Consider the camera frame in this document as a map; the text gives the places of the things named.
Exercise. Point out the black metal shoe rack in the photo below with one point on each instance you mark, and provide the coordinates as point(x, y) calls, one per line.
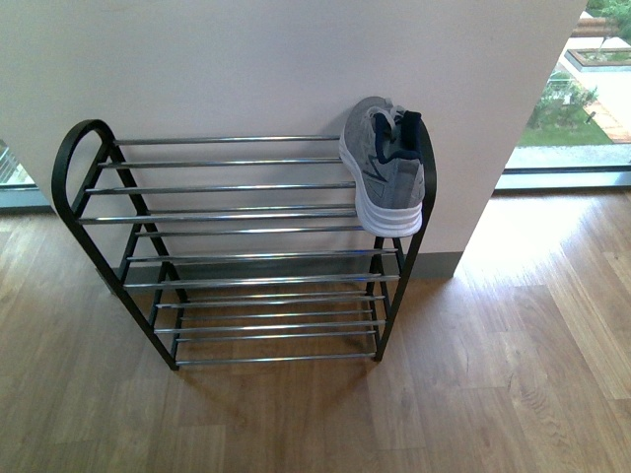
point(233, 250)

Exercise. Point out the grey sneaker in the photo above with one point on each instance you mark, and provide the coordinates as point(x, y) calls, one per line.
point(381, 145)

